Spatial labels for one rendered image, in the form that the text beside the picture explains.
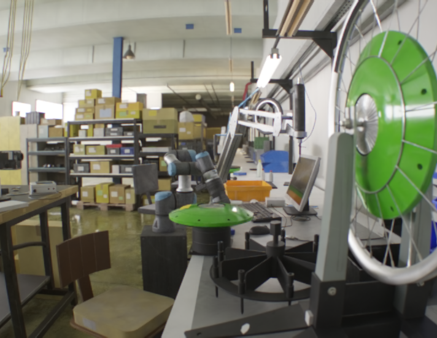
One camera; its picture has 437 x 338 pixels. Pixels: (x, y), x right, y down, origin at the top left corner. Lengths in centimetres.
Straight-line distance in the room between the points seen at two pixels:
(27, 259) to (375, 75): 295
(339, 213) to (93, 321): 114
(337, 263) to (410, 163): 21
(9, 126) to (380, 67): 795
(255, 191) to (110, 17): 536
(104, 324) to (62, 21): 662
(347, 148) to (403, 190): 11
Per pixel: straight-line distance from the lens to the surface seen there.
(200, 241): 125
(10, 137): 818
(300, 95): 120
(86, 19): 724
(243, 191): 235
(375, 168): 56
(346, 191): 56
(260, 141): 694
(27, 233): 308
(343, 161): 56
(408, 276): 52
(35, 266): 314
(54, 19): 759
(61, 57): 1124
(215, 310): 88
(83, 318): 153
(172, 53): 1006
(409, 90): 50
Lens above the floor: 133
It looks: 5 degrees down
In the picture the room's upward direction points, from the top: straight up
